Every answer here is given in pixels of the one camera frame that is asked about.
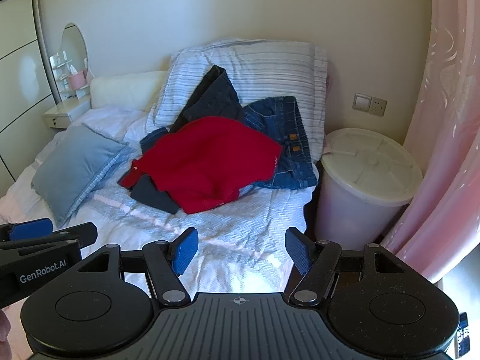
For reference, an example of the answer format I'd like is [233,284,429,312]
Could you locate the striped pillow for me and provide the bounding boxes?
[146,38,331,158]

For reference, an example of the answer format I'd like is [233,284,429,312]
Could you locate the blue denim jeans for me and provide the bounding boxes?
[140,96,319,190]

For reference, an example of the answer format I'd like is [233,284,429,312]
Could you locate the beige wall switch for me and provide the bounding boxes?
[352,93,372,112]

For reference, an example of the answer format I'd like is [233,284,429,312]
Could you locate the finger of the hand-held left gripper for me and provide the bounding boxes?
[0,217,54,241]
[0,222,99,267]

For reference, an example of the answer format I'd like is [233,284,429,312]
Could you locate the bed with white quilt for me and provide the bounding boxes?
[0,105,323,297]

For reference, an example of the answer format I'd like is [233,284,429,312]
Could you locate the white wall socket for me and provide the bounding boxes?
[370,97,388,117]

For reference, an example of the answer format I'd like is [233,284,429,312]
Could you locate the light blue pillow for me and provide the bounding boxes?
[31,123,130,227]

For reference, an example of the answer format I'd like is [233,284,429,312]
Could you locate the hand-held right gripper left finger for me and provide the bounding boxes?
[77,228,199,305]

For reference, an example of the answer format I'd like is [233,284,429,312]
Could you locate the white bedside table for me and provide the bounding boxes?
[42,95,92,129]

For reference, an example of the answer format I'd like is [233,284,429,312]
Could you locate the white wardrobe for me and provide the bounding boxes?
[0,0,61,196]

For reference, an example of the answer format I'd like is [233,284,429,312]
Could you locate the round mirror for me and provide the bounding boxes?
[60,22,91,83]

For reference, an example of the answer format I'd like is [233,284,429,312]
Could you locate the small dark blue object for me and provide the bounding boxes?
[454,311,470,359]

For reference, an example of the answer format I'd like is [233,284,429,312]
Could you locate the dark navy garment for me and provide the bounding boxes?
[118,65,244,214]

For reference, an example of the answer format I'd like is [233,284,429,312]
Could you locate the pink curtain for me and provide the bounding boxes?
[379,0,480,282]

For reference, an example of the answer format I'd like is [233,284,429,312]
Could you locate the white lidded bucket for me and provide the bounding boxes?
[314,127,424,244]

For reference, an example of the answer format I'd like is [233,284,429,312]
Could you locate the red knitted sweater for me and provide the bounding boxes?
[120,116,283,214]

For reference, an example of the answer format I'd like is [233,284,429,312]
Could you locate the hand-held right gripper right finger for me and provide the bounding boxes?
[286,227,413,304]

